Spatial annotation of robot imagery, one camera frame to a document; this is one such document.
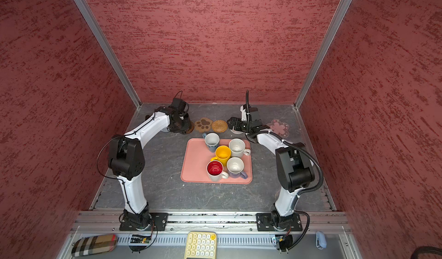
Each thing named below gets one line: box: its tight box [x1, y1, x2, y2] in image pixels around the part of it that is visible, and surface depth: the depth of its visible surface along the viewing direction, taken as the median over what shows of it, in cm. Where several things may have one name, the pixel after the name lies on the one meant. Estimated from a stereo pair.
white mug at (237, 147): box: [228, 138, 251, 159], surface depth 92 cm
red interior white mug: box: [206, 160, 229, 182], surface depth 85 cm
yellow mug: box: [210, 145, 232, 167], surface depth 89 cm
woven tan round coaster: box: [211, 119, 228, 133], surface depth 112 cm
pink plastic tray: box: [180, 138, 253, 184], surface depth 92 cm
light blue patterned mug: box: [202, 131, 221, 153], surface depth 94 cm
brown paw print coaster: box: [194, 117, 213, 133], surface depth 112 cm
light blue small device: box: [315, 230, 327, 250], surface depth 70 cm
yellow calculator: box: [184, 231, 217, 259], surface depth 68 cm
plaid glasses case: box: [71, 234, 118, 257], surface depth 68 cm
